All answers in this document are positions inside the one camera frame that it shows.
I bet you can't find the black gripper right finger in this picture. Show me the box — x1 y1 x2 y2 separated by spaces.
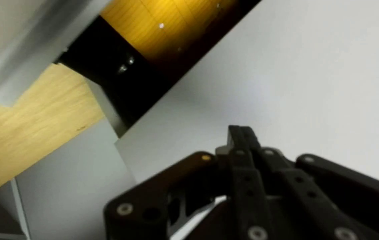
242 125 379 240

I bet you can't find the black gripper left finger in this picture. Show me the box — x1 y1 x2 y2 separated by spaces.
103 125 273 240

